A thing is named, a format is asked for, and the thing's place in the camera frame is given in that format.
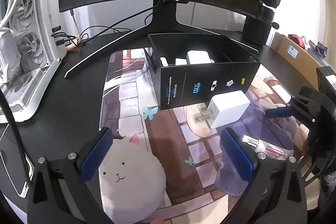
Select white power adapter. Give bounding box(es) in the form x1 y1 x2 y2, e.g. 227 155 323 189
186 50 214 64

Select white plug charger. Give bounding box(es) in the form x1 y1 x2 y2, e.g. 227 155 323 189
193 90 251 129

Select red object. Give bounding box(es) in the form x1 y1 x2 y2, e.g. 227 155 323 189
288 34 306 47

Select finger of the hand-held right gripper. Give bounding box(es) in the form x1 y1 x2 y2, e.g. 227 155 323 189
297 145 332 189
265 95 315 123

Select black white-edged phone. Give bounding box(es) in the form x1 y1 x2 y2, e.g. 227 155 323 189
0 123 34 198

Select brown cardboard box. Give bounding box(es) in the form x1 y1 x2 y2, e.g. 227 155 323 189
270 32 336 88

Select black monitor stand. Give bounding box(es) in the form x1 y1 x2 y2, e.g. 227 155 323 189
64 0 259 79

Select thin black cable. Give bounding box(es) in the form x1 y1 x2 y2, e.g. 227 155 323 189
77 1 163 43
51 26 132 47

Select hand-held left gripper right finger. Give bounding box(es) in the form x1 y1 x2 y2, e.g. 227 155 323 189
220 127 307 224

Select thick black cable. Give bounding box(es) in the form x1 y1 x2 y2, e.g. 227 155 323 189
0 93 30 188

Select white computer case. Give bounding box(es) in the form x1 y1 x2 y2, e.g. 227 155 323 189
0 0 66 123

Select white tube with red label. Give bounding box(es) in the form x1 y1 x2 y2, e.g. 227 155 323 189
241 134 294 160

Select beige braided cable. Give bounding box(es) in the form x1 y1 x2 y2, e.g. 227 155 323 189
66 9 80 52

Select printed cartoon mouse pad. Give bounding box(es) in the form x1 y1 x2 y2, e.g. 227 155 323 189
98 49 319 224

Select black desktop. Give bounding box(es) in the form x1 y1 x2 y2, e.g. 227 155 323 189
0 28 336 224

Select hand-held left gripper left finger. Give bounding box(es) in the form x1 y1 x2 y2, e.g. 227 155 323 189
28 127 114 224

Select purple object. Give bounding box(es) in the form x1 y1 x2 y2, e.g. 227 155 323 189
310 39 330 56

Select black cardboard storage box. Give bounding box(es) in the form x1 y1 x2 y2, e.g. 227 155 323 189
143 33 261 111

